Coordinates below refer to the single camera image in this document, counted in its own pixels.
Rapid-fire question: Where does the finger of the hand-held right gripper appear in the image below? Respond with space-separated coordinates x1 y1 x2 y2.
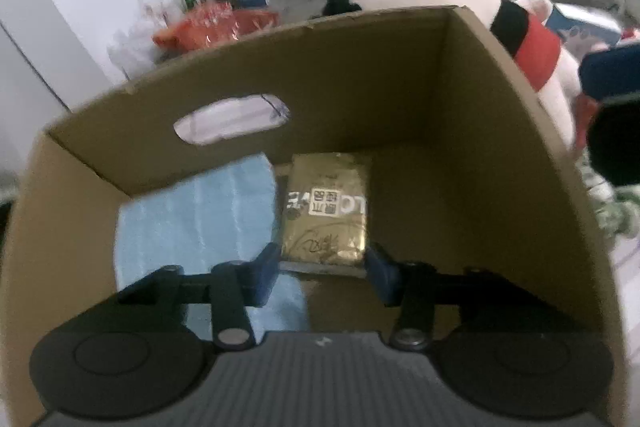
579 42 640 188

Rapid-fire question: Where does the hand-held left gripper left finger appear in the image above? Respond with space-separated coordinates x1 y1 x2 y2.
117 243 282 352

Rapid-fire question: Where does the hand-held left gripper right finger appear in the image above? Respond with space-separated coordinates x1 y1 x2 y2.
364 243 506 353

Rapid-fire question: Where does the gold foil packet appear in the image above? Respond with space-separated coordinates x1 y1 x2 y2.
279 152 373 279

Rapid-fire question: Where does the brown cardboard box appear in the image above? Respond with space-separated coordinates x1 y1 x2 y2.
0 4 633 427

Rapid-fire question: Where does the light blue cloth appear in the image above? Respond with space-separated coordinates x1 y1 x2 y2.
116 153 308 343

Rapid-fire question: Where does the red plastic bag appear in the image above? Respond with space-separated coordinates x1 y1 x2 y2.
152 2 280 52

